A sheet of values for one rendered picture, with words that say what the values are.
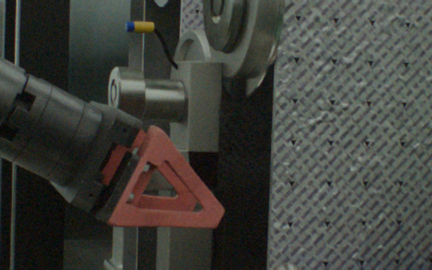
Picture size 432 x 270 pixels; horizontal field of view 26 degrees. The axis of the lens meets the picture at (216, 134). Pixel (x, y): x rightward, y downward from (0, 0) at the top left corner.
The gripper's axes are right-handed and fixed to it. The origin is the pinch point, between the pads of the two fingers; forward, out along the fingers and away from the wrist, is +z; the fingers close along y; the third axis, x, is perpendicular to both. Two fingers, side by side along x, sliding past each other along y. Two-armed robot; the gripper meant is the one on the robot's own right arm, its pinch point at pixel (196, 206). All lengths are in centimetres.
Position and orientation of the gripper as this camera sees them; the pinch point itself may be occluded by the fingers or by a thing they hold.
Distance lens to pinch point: 65.0
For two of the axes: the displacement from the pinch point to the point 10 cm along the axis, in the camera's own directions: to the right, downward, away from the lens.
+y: 3.0, 0.9, -9.5
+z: 8.4, 4.5, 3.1
